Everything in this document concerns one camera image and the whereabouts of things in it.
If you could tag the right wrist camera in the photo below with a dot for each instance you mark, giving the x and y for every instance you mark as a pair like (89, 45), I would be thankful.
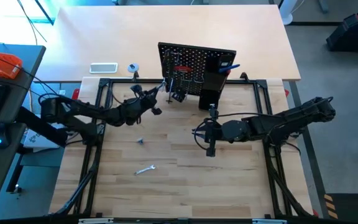
(213, 110)

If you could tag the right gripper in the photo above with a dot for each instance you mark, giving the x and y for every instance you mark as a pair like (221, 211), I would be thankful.
(233, 130)

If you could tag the black and red tool case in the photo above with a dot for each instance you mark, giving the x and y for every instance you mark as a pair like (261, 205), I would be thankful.
(353, 34)

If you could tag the black desk brace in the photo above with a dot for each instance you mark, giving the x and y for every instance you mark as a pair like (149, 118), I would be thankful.
(51, 135)

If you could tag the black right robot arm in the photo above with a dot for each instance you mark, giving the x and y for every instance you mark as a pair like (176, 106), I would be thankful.
(291, 119)

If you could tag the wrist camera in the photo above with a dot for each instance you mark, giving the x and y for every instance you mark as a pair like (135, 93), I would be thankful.
(136, 88)
(213, 110)

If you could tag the white rectangular tray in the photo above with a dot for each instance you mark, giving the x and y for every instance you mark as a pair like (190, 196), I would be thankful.
(103, 68)

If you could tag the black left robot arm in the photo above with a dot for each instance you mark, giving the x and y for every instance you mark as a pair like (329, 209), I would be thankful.
(89, 110)

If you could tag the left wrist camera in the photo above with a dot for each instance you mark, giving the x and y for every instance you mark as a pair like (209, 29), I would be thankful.
(136, 88)

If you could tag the black perforated pegboard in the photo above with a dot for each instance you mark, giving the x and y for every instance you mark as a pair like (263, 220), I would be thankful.
(197, 54)

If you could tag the red table clamp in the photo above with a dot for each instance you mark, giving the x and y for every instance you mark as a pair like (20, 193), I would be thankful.
(287, 93)
(76, 93)

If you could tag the white stand base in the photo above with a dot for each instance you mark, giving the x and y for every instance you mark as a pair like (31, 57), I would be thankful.
(287, 18)

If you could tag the small chrome fitting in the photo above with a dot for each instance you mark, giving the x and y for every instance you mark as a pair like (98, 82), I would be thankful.
(140, 141)

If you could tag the small black pegboard bin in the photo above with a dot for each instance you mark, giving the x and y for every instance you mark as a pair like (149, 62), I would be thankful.
(209, 99)

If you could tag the black C-clamp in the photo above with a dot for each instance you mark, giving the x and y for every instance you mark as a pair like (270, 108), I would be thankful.
(174, 96)

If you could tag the black desk foot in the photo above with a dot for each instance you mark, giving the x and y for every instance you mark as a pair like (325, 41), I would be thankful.
(15, 174)

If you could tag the tall black pegboard bin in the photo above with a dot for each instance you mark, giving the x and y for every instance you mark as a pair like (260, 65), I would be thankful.
(217, 82)

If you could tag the double-prong metal peg hook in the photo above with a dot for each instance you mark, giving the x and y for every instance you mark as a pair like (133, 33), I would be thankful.
(187, 87)

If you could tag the small silver combination wrench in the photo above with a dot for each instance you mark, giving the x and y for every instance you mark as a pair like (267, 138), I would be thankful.
(145, 170)

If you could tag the white printed box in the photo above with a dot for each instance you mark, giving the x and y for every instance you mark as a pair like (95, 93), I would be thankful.
(37, 140)

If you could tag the small curved metal peg hook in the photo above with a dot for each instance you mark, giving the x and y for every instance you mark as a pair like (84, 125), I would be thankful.
(199, 81)

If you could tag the light wooden table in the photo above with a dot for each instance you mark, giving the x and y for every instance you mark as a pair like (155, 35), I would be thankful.
(120, 37)

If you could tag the silver edge bracket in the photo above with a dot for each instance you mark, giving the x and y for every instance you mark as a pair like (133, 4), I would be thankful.
(96, 221)
(269, 221)

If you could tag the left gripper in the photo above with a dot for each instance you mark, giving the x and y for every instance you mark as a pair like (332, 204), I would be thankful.
(132, 110)

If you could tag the grey round disc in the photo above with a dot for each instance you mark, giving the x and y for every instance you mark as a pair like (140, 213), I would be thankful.
(133, 68)

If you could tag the black computer mouse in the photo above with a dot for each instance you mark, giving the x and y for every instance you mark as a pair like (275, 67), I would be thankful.
(0, 138)

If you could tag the dark screwdriver with red end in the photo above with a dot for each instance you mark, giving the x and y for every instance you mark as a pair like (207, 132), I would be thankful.
(227, 72)

